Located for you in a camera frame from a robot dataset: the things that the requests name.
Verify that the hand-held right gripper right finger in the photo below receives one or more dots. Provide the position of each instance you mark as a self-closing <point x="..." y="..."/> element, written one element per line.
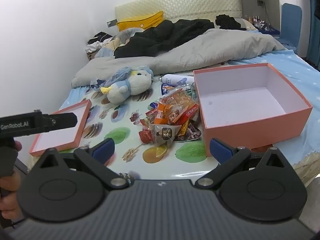
<point x="220" y="151"/>

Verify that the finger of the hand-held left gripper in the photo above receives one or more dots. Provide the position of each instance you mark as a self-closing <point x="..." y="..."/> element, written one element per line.
<point x="63" y="121"/>

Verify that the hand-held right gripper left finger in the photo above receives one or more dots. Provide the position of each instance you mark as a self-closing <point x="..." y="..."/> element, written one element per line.
<point x="103" y="150"/>

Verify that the pink cardboard box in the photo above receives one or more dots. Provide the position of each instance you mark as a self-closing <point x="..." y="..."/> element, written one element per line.
<point x="237" y="135"/>

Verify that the pile of snack packets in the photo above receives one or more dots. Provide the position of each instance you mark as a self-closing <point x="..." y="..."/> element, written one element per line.
<point x="175" y="105"/>

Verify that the person's left hand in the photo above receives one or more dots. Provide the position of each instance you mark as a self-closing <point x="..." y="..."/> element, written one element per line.
<point x="10" y="187"/>

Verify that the pink box lid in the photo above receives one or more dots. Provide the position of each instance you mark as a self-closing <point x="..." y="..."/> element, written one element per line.
<point x="60" y="135"/>

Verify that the fruit print mat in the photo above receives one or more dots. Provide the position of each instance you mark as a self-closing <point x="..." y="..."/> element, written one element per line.
<point x="117" y="132"/>

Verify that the brown cardboard box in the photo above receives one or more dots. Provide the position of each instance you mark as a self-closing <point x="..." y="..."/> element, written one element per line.
<point x="92" y="54"/>

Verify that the penguin plush toy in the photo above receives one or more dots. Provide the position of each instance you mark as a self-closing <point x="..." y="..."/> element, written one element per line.
<point x="140" y="82"/>

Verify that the white spray bottle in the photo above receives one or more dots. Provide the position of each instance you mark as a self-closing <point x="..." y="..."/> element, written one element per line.
<point x="172" y="79"/>

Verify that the heap of mixed clothes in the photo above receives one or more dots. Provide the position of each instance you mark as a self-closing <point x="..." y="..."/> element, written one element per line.
<point x="100" y="41"/>

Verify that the beige fringed cloth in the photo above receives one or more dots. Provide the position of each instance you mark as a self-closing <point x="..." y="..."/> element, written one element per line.
<point x="307" y="162"/>

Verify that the grey blanket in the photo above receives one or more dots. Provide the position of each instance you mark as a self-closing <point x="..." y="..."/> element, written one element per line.
<point x="200" y="52"/>

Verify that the light blue bed sheet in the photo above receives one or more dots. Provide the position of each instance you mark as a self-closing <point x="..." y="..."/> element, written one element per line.
<point x="300" y="80"/>

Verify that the black clothing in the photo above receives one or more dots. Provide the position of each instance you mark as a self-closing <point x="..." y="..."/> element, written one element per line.
<point x="155" y="40"/>

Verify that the yellow pillow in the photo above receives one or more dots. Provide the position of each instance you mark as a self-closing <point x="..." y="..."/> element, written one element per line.
<point x="140" y="21"/>

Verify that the black garment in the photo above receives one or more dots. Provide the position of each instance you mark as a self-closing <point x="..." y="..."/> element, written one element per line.
<point x="228" y="22"/>

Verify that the white pillow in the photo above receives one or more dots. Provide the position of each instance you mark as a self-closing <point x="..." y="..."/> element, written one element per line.
<point x="250" y="25"/>

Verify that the row of cosmetic bottles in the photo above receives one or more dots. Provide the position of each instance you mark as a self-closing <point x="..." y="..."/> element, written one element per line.
<point x="262" y="23"/>

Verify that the blue chair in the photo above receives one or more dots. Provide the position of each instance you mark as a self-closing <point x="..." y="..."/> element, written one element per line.
<point x="291" y="25"/>

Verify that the cream padded headboard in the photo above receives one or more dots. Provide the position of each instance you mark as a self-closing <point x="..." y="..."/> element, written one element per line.
<point x="195" y="2"/>

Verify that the blue curtain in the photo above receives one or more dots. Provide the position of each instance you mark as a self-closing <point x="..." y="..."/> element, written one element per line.
<point x="313" y="30"/>

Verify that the grey wall plate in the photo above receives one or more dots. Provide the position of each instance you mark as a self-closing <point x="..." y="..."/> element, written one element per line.
<point x="112" y="23"/>

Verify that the wall socket with plug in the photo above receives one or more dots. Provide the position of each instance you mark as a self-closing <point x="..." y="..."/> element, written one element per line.
<point x="261" y="3"/>

